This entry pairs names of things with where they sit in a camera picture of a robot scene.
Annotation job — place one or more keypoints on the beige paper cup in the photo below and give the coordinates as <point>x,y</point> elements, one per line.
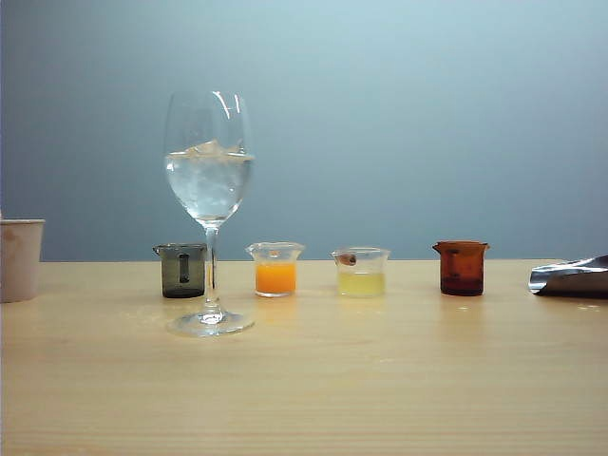
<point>19,261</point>

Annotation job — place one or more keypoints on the clear stemmed wine glass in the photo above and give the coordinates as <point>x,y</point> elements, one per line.
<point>209,190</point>

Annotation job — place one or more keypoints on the grey glass measuring cup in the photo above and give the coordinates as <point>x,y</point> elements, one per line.
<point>173,278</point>

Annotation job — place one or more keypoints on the amber glass measuring cup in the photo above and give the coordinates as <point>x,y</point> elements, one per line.
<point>468,275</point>

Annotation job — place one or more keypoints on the silver foil bag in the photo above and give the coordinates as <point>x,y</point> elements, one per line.
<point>575,280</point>

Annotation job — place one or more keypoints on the clear cup pale yellow liquid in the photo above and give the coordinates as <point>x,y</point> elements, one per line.
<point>361,285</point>

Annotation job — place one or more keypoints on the clear measuring cup flared rim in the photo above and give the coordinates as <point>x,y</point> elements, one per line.
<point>275,280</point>

